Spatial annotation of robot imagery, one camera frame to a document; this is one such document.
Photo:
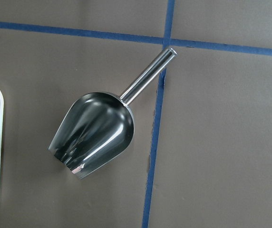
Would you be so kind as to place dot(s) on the stainless steel ice scoop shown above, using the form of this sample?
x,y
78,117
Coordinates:
x,y
100,125

